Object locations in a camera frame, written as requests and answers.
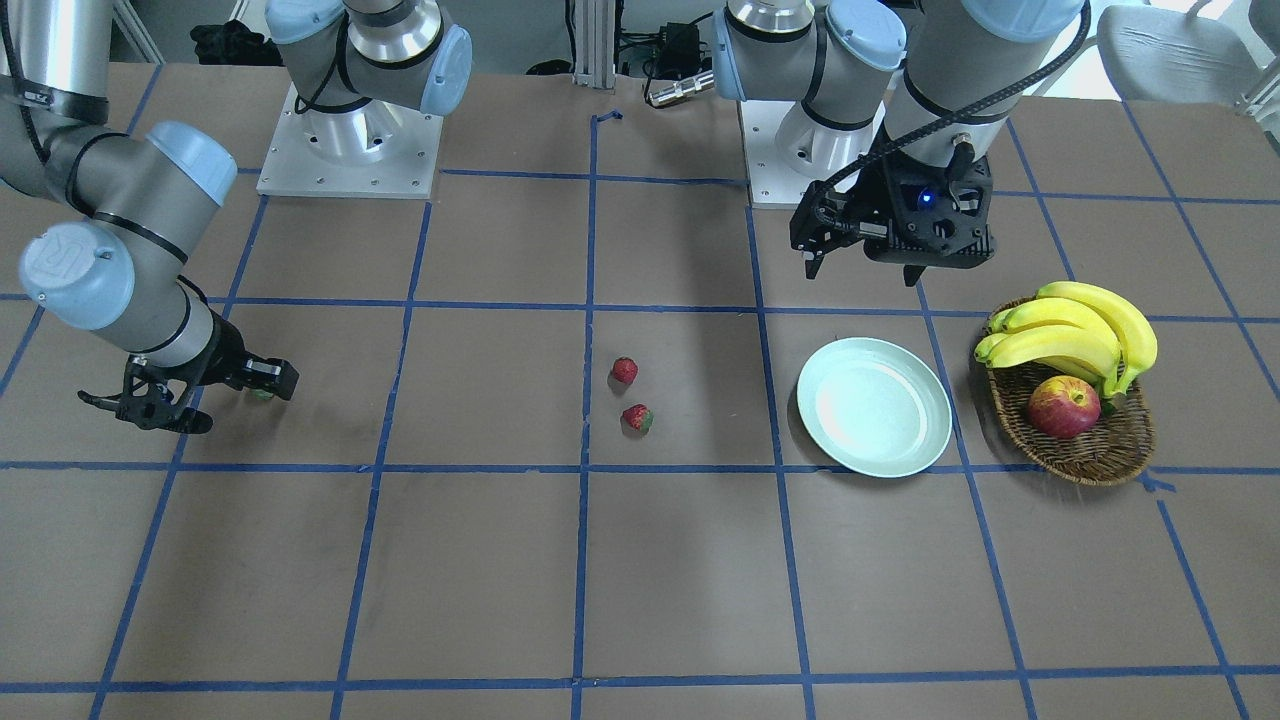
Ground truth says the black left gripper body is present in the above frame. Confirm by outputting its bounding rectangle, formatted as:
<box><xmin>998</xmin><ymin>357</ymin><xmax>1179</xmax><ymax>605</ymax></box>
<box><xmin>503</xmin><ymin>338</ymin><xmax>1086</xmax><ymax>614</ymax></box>
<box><xmin>790</xmin><ymin>150</ymin><xmax>997</xmax><ymax>269</ymax></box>

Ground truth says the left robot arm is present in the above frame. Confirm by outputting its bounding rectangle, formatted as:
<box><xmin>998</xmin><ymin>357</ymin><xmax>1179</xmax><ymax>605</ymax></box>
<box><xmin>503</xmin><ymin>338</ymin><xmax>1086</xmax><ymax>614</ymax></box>
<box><xmin>712</xmin><ymin>1</ymin><xmax>1091</xmax><ymax>287</ymax></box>

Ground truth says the brown wicker basket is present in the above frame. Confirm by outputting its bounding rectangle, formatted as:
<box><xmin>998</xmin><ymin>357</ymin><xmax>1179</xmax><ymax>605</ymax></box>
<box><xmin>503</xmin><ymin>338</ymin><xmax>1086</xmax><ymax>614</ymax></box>
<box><xmin>975</xmin><ymin>360</ymin><xmax>1156</xmax><ymax>486</ymax></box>

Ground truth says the yellow banana bunch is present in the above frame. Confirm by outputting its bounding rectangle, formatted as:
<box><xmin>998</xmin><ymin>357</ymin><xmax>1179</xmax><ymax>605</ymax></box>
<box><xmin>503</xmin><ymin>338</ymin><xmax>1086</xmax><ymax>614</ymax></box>
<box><xmin>973</xmin><ymin>281</ymin><xmax>1158</xmax><ymax>398</ymax></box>

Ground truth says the light green round plate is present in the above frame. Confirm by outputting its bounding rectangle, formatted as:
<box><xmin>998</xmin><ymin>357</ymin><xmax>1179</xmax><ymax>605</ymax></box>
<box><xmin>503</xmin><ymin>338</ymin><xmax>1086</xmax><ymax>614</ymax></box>
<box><xmin>795</xmin><ymin>337</ymin><xmax>952</xmax><ymax>478</ymax></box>

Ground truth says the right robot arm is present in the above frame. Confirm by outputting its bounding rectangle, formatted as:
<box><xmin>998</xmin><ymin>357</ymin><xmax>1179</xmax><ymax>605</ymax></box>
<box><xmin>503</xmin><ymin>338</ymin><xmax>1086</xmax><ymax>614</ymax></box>
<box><xmin>3</xmin><ymin>1</ymin><xmax>474</xmax><ymax>434</ymax></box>

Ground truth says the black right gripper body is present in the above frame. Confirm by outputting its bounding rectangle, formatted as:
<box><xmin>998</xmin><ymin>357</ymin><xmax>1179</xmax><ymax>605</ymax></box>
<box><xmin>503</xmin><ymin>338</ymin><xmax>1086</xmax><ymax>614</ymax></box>
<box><xmin>122</xmin><ymin>320</ymin><xmax>256</xmax><ymax>406</ymax></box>

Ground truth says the red apple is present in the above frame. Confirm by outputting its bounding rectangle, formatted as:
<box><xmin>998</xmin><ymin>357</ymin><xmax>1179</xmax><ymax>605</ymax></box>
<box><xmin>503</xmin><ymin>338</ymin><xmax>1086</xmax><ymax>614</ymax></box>
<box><xmin>1027</xmin><ymin>375</ymin><xmax>1102</xmax><ymax>439</ymax></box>

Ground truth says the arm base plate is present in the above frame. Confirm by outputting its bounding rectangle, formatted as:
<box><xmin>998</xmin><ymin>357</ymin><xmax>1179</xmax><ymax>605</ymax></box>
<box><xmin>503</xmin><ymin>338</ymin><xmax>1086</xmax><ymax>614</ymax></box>
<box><xmin>739</xmin><ymin>100</ymin><xmax>884</xmax><ymax>210</ymax></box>
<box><xmin>256</xmin><ymin>87</ymin><xmax>444</xmax><ymax>200</ymax></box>

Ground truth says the aluminium frame post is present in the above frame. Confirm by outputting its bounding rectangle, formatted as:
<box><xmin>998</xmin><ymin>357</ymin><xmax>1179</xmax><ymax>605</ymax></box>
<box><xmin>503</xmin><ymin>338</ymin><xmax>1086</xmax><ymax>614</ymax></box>
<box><xmin>564</xmin><ymin>1</ymin><xmax>623</xmax><ymax>94</ymax></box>

